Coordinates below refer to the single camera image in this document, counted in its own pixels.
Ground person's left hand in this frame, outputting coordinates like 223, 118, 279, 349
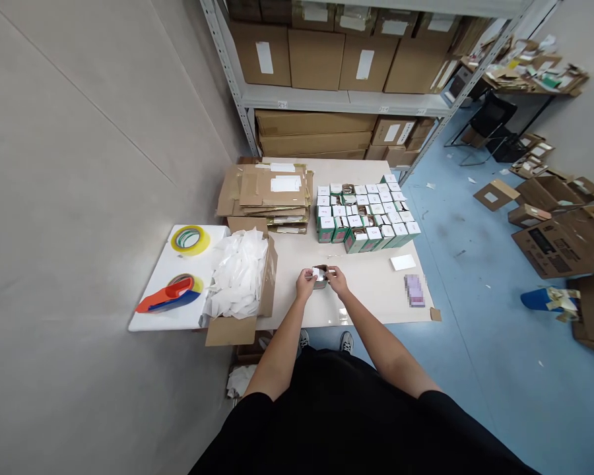
296, 267, 319, 301

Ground person's right hand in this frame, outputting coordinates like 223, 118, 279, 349
325, 265, 351, 298

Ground white table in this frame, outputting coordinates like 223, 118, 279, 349
237, 156, 444, 331

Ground person's legs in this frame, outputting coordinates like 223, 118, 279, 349
296, 330, 355, 354

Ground group of green and white boxes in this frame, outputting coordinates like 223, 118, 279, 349
315, 174, 422, 255

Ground cardboard box of white bags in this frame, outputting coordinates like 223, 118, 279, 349
198, 216, 279, 347

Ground stack of flattened cardboard boxes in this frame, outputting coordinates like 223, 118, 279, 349
214, 158, 315, 236

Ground yellow clear tape roll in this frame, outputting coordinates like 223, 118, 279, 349
170, 225, 211, 258

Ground crumpled white paper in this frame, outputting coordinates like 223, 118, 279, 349
226, 364, 259, 400

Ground red and blue tape dispenser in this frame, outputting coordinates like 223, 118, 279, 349
134, 272, 205, 315

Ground person's body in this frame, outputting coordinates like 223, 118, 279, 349
187, 344, 543, 475

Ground metal shelf with cardboard cartons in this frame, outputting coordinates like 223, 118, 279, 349
200, 0, 560, 188

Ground black chair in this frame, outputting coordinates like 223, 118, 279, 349
444, 88, 519, 168

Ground blue bin with paper scraps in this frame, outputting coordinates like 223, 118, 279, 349
519, 286, 582, 323

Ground pile of open cardboard boxes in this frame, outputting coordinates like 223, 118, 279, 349
473, 132, 594, 360

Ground desk with cardboard scraps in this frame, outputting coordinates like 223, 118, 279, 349
460, 34, 591, 129

